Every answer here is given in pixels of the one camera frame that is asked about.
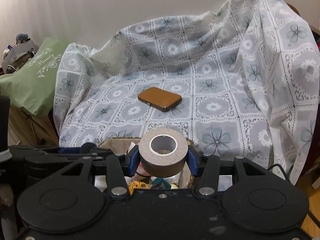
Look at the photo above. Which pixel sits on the green embroidered pillow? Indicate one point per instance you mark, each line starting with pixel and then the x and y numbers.
pixel 30 85

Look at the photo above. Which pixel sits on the woven basket with floral lining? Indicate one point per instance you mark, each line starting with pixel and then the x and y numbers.
pixel 112 143

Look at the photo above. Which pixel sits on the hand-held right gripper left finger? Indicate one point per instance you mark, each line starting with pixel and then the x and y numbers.
pixel 133 161

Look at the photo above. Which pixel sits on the black column with grey band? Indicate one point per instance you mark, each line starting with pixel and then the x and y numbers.
pixel 4 125

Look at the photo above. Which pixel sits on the beige tape roll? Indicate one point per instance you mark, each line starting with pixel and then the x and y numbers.
pixel 162 165

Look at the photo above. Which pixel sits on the brown leather case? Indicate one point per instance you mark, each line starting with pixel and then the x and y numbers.
pixel 160 98

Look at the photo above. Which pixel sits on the blue plush toy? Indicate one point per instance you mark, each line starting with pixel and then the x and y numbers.
pixel 22 37

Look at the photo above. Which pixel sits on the pink and white bag stack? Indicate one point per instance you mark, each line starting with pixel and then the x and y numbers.
pixel 141 174

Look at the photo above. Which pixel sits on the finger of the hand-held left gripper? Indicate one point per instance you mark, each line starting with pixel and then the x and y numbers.
pixel 70 150

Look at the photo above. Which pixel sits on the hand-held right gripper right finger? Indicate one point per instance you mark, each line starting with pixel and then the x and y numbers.
pixel 193 161

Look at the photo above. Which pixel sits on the cardboard box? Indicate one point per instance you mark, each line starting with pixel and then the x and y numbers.
pixel 20 51

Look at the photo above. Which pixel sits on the small green and cream toy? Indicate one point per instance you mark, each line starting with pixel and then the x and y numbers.
pixel 174 186

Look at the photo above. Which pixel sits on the yellow embroidered tassel pouch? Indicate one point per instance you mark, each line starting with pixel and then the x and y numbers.
pixel 138 185

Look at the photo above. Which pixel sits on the grey floral lace blanket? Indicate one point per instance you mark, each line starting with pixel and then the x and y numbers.
pixel 225 80

